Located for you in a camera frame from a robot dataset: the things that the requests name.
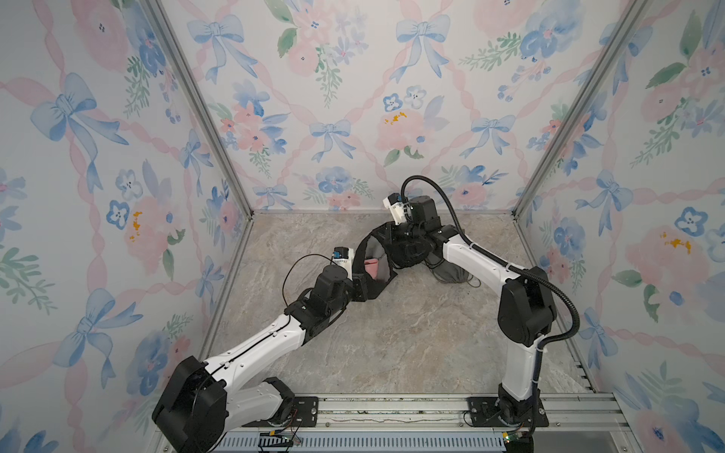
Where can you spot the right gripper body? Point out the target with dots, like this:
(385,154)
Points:
(394,243)

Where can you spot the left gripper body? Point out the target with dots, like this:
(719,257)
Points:
(354,290)

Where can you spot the black pouch with gold logo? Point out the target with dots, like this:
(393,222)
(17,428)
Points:
(375,245)

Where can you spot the pink hair dryer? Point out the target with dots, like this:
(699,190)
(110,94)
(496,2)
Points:
(372,267)

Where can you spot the grey drawstring pouch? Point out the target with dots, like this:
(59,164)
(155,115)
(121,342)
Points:
(448,273)

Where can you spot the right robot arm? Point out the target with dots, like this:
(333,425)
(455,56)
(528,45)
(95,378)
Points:
(526,311)

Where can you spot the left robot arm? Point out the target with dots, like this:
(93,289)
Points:
(204,400)

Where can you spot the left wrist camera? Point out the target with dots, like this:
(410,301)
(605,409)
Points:
(344,257)

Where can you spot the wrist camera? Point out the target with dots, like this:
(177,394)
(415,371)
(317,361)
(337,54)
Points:
(396,207)
(344,257)

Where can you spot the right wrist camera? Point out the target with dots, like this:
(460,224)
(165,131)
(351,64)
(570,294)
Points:
(396,207)

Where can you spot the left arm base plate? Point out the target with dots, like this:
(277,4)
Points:
(298,412)

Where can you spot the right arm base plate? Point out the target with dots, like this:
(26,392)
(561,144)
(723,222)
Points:
(494,412)

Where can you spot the aluminium front rail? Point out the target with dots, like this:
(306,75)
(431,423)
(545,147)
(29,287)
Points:
(435,423)

